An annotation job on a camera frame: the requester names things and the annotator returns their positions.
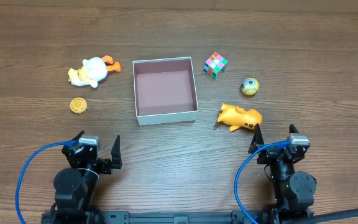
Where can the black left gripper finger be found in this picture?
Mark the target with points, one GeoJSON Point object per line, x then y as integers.
{"type": "Point", "coordinates": [116, 154]}
{"type": "Point", "coordinates": [77, 137]}

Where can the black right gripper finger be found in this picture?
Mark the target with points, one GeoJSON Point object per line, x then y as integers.
{"type": "Point", "coordinates": [293, 129]}
{"type": "Point", "coordinates": [257, 140]}

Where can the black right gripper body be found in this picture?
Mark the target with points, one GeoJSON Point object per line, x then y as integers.
{"type": "Point", "coordinates": [277, 157]}

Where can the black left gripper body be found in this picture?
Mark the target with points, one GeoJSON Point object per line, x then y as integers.
{"type": "Point", "coordinates": [95, 160]}

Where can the orange plush dog toy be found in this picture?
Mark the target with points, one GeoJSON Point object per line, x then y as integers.
{"type": "Point", "coordinates": [237, 117]}

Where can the yellow grey face ball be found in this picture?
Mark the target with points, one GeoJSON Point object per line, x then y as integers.
{"type": "Point", "coordinates": [250, 86]}

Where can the white cardboard box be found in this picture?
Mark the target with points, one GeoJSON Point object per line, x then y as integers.
{"type": "Point", "coordinates": [164, 90]}

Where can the multicoloured puzzle cube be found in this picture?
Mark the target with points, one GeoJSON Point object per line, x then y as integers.
{"type": "Point", "coordinates": [215, 65]}

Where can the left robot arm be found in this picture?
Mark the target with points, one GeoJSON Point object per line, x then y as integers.
{"type": "Point", "coordinates": [74, 186]}

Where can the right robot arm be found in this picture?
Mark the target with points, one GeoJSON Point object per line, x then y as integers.
{"type": "Point", "coordinates": [294, 191]}

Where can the white plush duck toy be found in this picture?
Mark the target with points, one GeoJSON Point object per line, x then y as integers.
{"type": "Point", "coordinates": [93, 71]}

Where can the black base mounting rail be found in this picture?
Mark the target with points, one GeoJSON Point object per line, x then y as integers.
{"type": "Point", "coordinates": [125, 217]}

